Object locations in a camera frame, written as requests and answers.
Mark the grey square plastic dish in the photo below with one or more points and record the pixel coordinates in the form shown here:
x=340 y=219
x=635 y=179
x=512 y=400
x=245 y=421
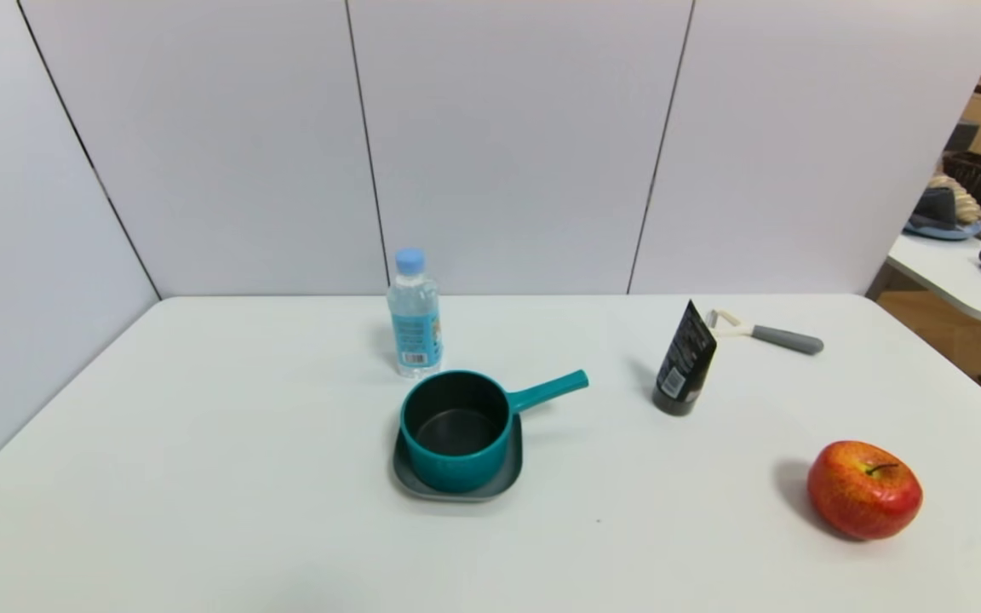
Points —
x=410 y=475

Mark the clear water bottle blue cap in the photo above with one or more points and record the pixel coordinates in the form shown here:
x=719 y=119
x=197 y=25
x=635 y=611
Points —
x=414 y=315

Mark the black squeeze tube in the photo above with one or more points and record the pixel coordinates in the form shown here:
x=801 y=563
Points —
x=685 y=366

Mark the red apple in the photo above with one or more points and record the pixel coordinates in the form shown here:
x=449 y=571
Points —
x=863 y=498

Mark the grey blue hat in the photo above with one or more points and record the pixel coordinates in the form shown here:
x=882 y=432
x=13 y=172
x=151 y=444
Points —
x=937 y=213

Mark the white side table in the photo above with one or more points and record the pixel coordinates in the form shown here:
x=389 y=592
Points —
x=955 y=272

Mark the dark grey chair back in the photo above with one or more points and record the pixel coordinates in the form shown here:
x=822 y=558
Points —
x=961 y=138

